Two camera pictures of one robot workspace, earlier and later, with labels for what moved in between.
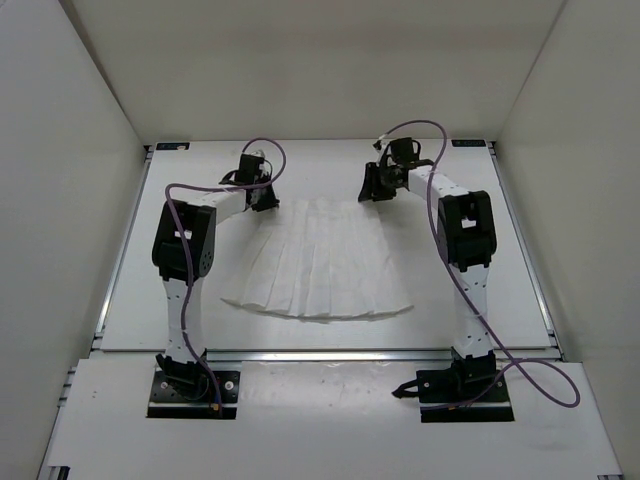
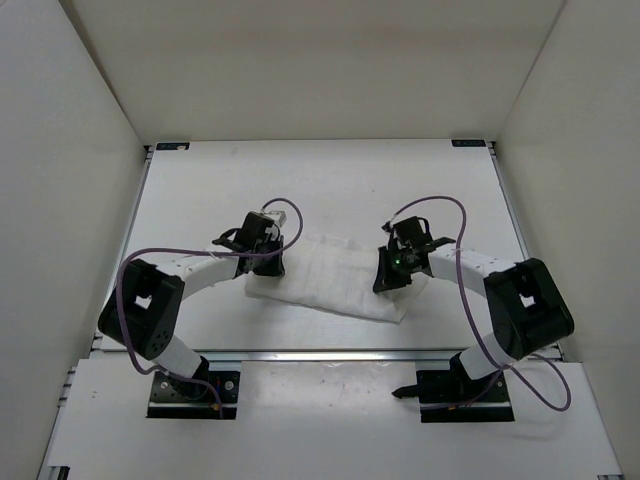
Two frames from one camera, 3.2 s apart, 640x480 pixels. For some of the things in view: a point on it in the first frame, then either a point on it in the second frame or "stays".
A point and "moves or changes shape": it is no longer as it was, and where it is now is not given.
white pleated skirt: x=324 y=260 moves or changes shape
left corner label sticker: x=171 y=146 stays
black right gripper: x=371 y=190 to x=386 y=280
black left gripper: x=271 y=202 to x=274 y=269
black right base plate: x=450 y=387 stays
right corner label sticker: x=468 y=143 stays
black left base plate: x=165 y=402 stays
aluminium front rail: x=328 y=356 stays
